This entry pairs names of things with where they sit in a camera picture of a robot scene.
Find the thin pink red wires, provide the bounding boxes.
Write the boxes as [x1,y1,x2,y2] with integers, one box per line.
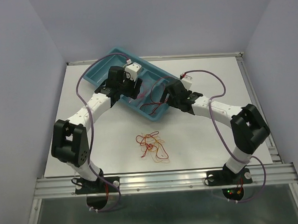
[134,80,154,101]

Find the separated red wire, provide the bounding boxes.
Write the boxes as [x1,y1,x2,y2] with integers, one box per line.
[139,76,175,117]

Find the red yellow wire bundle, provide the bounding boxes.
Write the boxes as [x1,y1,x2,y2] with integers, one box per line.
[135,129,172,166]

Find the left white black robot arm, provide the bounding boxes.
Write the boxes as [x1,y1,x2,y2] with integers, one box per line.
[51,63,142,192]

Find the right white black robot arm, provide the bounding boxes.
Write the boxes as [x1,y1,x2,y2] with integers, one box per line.
[160,80,271,183]

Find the teal plastic compartment tray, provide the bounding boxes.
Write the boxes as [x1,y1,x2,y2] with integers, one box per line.
[84,47,177,122]

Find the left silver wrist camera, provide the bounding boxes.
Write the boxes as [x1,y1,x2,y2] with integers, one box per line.
[124,63,142,81]

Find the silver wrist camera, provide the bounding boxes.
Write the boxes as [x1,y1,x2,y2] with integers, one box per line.
[124,63,142,81]
[180,73,193,90]

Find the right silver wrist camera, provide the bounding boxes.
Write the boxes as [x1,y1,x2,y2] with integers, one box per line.
[180,73,193,90]

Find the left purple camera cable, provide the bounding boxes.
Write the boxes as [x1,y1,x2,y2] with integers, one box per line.
[75,54,140,214]

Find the purple camera cable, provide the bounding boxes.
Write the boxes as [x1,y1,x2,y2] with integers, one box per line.
[184,66,267,206]
[75,54,140,214]

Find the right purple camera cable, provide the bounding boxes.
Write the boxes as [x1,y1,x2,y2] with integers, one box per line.
[184,66,267,206]

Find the aluminium table edge frame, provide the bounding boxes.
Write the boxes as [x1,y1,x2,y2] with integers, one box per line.
[65,49,285,175]

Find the aluminium front mounting rail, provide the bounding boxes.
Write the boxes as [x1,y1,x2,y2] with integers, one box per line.
[34,164,298,199]

